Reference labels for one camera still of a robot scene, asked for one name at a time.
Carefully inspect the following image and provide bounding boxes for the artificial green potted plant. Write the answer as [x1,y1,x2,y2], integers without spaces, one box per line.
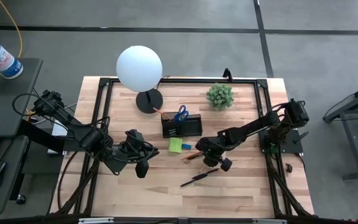
[206,82,235,111]

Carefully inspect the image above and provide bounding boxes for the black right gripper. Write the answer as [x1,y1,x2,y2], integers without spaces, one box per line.
[196,137,233,172]

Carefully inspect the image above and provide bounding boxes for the black clamp bracket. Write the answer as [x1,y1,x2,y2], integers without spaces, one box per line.
[222,67,234,83]

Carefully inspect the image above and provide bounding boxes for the orange pencil red eraser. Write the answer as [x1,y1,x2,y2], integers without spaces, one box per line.
[152,107,173,121]

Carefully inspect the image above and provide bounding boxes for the black side desk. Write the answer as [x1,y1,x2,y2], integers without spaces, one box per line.
[0,57,44,216]

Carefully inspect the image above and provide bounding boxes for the white globe desk lamp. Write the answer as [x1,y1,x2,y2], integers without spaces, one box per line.
[116,45,164,114]

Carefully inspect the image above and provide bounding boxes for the black mesh desk organizer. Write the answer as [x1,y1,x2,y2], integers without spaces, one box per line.
[160,113,203,139]

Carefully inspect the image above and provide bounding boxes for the blue-handled scissors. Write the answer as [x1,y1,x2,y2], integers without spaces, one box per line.
[173,105,190,123]

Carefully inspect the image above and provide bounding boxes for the yellow cable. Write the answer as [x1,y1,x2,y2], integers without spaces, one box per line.
[0,0,24,59]

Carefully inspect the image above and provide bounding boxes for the silver edge bracket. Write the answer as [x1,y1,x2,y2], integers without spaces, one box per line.
[78,217,115,224]
[252,218,288,224]

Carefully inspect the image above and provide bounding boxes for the black aluminium table frame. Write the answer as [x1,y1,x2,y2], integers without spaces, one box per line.
[50,76,315,219]

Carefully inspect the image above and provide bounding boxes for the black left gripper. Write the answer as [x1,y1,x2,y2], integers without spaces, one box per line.
[116,129,160,179]

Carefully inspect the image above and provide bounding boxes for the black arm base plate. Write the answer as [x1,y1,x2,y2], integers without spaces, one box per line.
[258,128,305,156]

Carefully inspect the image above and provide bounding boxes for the green sticky note pad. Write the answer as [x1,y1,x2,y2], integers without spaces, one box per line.
[168,137,183,154]

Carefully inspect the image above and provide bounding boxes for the black metal stand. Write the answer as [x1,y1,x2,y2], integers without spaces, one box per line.
[322,79,358,182]

